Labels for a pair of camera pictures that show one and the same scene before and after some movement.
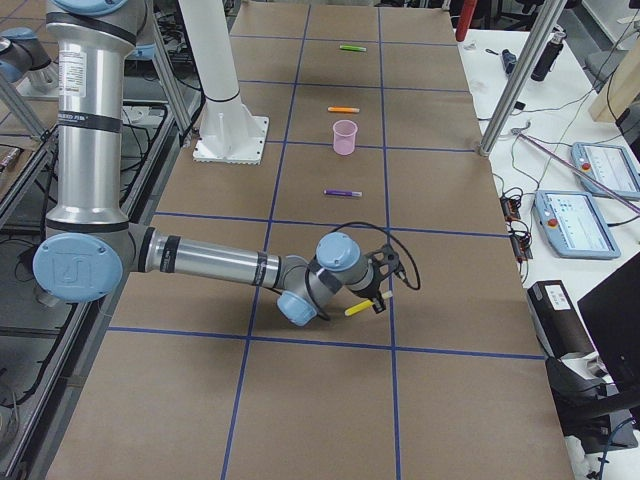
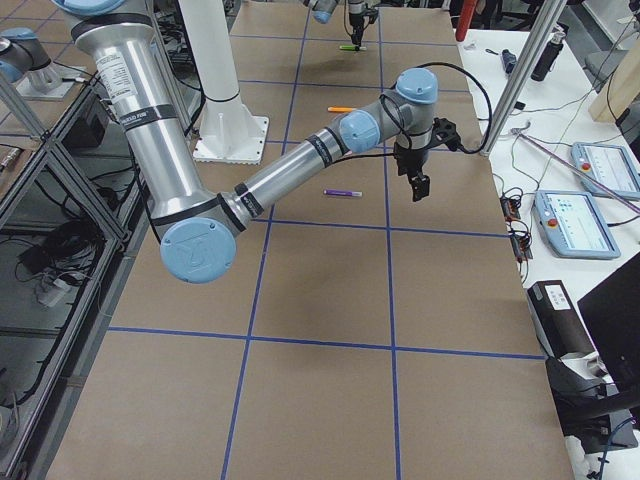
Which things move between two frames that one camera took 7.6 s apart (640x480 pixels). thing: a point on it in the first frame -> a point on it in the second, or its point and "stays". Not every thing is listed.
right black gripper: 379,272 -> 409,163
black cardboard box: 557,323 stays
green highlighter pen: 353,48 stays
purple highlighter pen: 343,193 stays
